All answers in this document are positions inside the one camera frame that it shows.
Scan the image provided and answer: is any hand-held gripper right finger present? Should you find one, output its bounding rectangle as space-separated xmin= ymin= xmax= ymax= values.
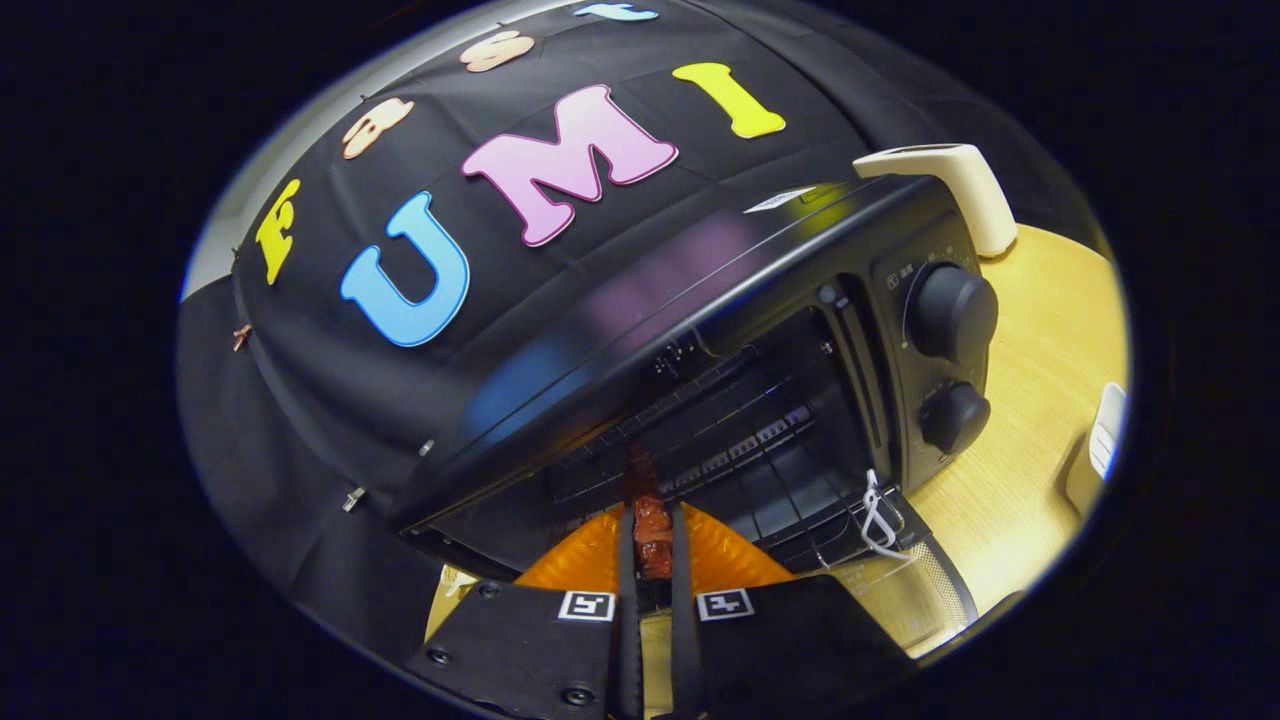
xmin=668 ymin=500 xmax=916 ymax=720

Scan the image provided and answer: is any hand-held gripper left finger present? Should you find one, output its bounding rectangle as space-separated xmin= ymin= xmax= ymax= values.
xmin=405 ymin=503 xmax=644 ymax=720

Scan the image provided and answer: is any red meat slice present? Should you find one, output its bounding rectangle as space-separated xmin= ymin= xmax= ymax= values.
xmin=625 ymin=445 xmax=676 ymax=581

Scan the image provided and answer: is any black toaster oven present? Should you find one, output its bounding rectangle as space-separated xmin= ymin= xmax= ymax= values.
xmin=388 ymin=175 xmax=1001 ymax=661

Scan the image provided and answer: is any white bread toaster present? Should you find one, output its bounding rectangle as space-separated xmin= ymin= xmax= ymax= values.
xmin=853 ymin=143 xmax=1019 ymax=259

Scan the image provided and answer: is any black backdrop cloth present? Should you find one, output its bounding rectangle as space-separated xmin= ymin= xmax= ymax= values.
xmin=178 ymin=0 xmax=1101 ymax=641

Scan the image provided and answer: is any white rectangular plate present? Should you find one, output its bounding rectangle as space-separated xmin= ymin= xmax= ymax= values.
xmin=1063 ymin=382 xmax=1131 ymax=518

